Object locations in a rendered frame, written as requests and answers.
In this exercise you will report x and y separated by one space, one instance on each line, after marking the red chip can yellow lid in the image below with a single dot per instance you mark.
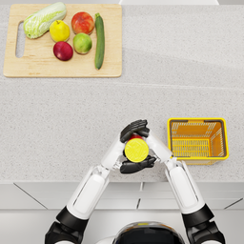
136 150

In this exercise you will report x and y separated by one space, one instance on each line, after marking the yellow slatted basket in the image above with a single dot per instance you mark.
198 154

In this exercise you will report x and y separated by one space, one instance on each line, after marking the white counter cabinet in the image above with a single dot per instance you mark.
127 194

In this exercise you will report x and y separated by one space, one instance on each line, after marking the dark round robot body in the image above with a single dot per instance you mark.
147 235

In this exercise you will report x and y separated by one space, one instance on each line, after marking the wooden cutting board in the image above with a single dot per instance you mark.
41 66

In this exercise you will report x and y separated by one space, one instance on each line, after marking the green cucumber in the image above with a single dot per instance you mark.
99 41

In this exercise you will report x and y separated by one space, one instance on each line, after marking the dark red plum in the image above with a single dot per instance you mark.
63 50

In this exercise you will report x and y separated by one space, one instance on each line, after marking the green apple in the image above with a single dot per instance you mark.
82 43

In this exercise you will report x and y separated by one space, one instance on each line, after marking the yellow lemon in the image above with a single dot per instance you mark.
59 31

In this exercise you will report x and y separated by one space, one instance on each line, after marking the red orange apple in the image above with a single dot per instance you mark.
82 23

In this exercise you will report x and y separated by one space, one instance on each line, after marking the white rectangular fixture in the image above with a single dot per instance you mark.
168 2

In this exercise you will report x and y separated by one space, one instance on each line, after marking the green napa cabbage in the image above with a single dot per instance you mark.
43 19

